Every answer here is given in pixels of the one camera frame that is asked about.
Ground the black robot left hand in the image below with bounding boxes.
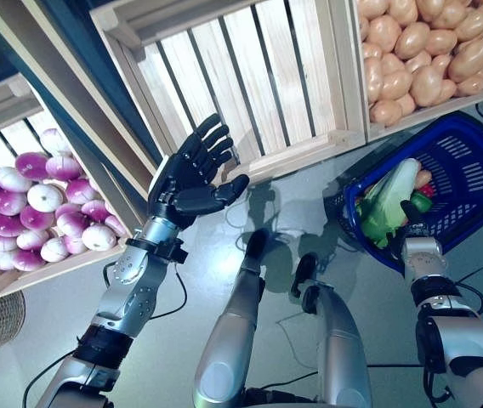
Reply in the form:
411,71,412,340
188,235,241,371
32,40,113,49
146,112,252,231

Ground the blue plastic shopping basket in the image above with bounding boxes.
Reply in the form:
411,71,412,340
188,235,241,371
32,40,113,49
342,95,483,271

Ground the wooden slatted crate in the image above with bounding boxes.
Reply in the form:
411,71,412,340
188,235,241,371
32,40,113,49
89,0,368,184
349,0,483,144
0,71,141,305

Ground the dark robot pelvis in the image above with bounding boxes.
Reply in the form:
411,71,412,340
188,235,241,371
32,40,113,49
241,384,323,408

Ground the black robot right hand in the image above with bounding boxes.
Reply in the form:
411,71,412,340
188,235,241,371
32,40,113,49
388,198,435,261

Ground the pile of purple turnips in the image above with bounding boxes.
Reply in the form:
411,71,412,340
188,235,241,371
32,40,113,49
82,224,117,252

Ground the silver robot left leg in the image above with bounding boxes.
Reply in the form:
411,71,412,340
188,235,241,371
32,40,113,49
192,229,269,408

